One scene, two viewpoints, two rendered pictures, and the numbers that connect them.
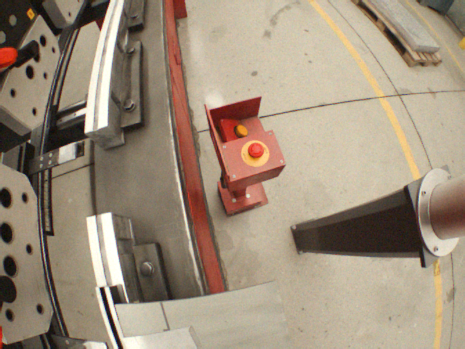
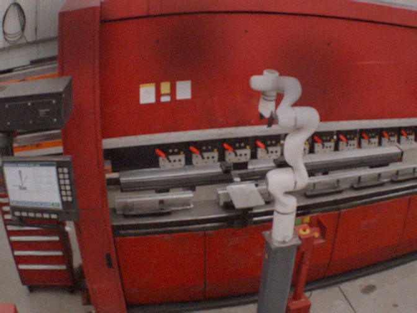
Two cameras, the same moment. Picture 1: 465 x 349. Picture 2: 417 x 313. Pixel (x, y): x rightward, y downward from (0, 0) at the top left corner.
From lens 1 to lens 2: 3.25 m
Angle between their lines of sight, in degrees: 66
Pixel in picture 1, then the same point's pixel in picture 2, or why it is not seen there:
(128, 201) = not seen: hidden behind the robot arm
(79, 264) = not seen: hidden behind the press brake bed
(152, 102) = (316, 199)
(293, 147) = not seen: outside the picture
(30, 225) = (273, 156)
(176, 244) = (270, 206)
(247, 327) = (252, 200)
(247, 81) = (386, 302)
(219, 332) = (250, 197)
